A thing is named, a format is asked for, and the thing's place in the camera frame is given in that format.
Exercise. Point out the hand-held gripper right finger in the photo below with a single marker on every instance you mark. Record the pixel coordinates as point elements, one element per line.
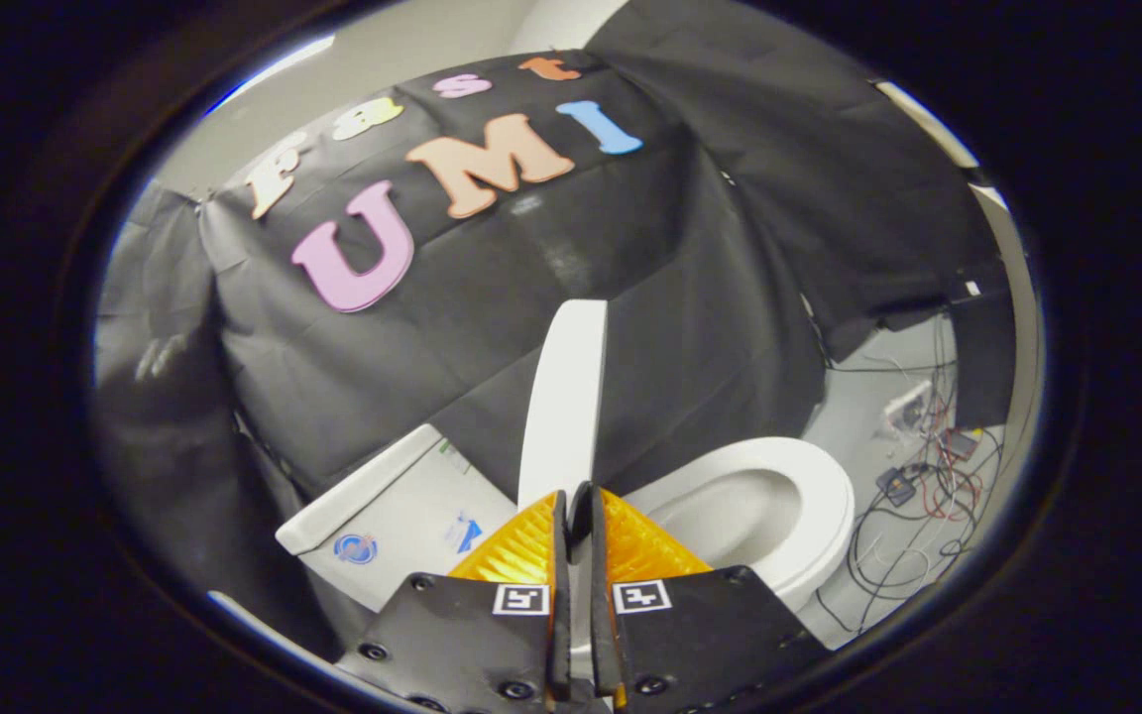
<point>601,645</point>

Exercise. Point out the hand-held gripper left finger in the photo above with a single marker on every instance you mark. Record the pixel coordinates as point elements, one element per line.
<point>560,645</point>

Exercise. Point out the white toilet lid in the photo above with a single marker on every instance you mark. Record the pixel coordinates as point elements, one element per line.
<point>566,397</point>

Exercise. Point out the white ceramic toilet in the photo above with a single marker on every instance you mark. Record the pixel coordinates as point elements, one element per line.
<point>402,516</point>

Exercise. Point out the white toilet seat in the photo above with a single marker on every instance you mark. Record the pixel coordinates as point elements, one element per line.
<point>824,516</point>

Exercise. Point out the small black adapter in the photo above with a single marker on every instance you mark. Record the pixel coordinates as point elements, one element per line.
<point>896,485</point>

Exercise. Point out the black backdrop cloth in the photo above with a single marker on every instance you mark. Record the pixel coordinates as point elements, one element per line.
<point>492,288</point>

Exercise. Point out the small circuit board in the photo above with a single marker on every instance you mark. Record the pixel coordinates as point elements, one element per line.
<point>959,443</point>

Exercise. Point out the black box with white label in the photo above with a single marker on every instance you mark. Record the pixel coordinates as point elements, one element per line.
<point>982,357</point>

